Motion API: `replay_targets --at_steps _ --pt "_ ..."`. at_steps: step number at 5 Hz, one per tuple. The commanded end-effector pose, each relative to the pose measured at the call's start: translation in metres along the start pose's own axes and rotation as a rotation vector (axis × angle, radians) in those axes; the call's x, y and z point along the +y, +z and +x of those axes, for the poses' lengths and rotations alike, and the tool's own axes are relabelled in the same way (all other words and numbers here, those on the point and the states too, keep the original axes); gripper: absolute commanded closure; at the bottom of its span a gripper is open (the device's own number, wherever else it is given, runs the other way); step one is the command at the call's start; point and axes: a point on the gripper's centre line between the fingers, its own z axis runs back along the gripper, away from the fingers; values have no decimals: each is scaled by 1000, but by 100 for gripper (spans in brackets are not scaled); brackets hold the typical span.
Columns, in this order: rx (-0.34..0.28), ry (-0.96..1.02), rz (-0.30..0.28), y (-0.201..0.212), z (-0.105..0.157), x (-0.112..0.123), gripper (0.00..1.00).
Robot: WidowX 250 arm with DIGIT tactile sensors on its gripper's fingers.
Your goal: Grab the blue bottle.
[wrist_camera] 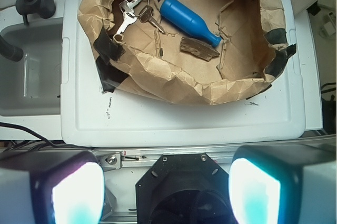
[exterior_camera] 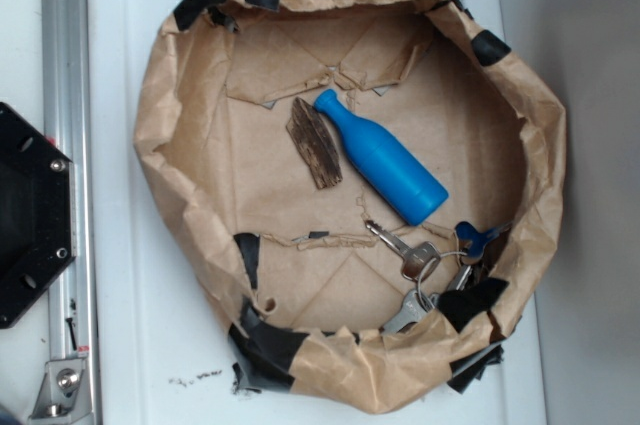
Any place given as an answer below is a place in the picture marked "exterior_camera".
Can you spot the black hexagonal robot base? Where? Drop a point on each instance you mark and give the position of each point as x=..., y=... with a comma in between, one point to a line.
x=36, y=218

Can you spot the blue plastic bottle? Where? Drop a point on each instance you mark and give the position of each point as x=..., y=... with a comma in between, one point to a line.
x=393, y=171

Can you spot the dark wooden bark piece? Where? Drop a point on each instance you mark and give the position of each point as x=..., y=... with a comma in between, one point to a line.
x=315, y=144

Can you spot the brown paper bag basket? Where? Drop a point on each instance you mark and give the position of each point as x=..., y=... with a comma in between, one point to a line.
x=299, y=284

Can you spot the silver key pointing up-left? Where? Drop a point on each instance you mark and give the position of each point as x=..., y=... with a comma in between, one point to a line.
x=420, y=260

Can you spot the blue-headed key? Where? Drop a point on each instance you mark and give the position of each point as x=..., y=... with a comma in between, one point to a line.
x=474, y=241

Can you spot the silver key at bottom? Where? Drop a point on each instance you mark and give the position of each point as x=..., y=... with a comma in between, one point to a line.
x=415, y=306

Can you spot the aluminium extrusion rail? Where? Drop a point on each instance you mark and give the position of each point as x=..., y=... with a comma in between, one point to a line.
x=73, y=324

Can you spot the metal corner bracket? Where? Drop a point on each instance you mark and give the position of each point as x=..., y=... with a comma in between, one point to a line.
x=64, y=396

